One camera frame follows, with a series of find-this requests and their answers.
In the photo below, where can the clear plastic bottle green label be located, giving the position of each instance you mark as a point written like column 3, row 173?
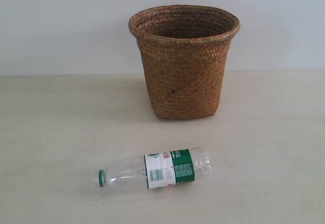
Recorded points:
column 156, row 170

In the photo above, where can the brown woven wicker basket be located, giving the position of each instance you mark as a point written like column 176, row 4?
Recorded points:
column 184, row 50

